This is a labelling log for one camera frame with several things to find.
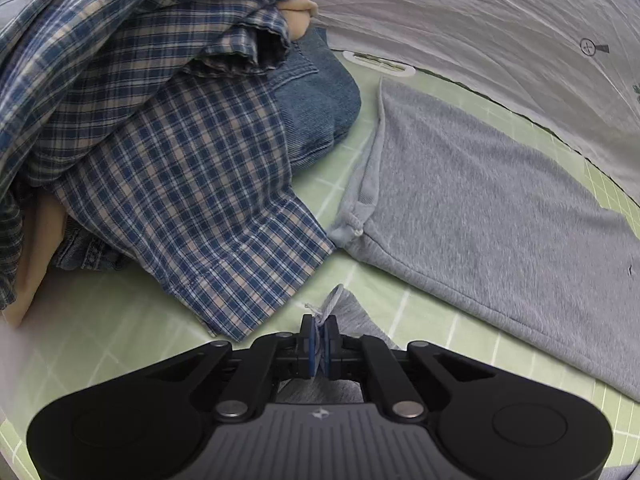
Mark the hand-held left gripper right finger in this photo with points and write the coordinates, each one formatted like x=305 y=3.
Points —
x=328 y=349

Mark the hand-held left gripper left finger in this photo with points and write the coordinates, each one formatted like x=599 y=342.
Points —
x=312 y=347

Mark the grey elastic waist pants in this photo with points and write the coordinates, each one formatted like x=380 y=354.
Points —
x=475 y=210

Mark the blue plaid shirt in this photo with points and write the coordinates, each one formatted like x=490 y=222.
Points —
x=175 y=160

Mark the grey carrot print sheet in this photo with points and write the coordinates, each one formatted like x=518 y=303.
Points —
x=500 y=35

